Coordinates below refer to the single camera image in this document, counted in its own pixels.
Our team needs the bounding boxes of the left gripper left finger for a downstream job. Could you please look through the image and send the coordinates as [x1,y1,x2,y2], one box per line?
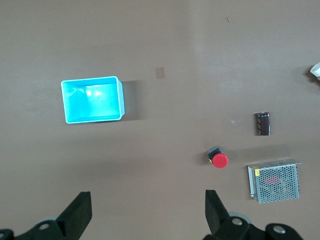
[14,191,93,240]

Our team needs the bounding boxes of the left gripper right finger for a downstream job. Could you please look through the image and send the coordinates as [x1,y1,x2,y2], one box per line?
[203,189,253,240]

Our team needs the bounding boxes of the red push button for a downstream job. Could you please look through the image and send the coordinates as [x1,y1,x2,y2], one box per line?
[206,146,229,169]

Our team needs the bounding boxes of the metal mesh power supply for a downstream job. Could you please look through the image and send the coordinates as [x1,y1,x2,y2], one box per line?
[247,158,302,205]

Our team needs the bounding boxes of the dark brown capacitor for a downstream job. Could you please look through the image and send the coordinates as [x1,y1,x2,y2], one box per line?
[255,112,272,137]

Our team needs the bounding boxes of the cyan plastic bin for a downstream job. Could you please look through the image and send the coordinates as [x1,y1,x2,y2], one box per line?
[60,75,126,124]

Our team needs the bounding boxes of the brown tape patch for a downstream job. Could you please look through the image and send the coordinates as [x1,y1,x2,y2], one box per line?
[154,66,165,80]

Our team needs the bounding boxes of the metal fitting white caps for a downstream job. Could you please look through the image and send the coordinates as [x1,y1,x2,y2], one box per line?
[309,61,320,81]

